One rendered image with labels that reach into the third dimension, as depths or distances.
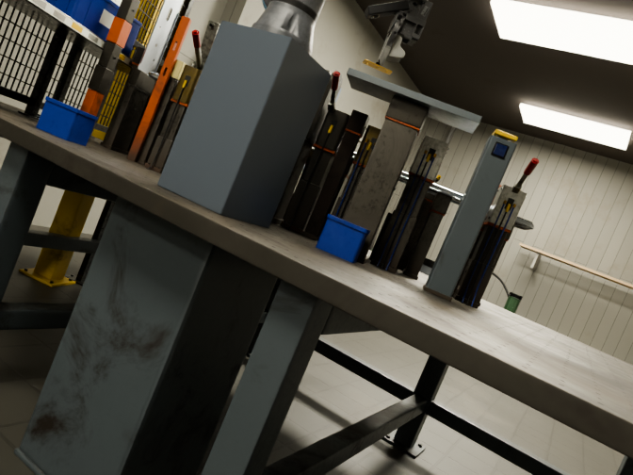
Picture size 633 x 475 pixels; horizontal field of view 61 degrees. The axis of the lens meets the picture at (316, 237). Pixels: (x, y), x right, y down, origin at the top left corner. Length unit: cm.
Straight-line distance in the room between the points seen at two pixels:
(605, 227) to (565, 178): 83
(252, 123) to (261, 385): 54
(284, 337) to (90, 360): 52
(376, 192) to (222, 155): 46
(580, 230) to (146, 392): 719
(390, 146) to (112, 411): 92
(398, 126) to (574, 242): 659
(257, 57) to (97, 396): 81
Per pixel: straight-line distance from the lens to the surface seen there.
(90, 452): 132
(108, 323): 126
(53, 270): 274
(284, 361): 94
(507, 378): 78
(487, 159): 147
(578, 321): 788
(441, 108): 144
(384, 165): 145
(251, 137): 115
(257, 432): 98
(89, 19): 198
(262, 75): 119
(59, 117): 163
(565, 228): 796
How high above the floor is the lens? 80
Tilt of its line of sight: 3 degrees down
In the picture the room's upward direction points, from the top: 23 degrees clockwise
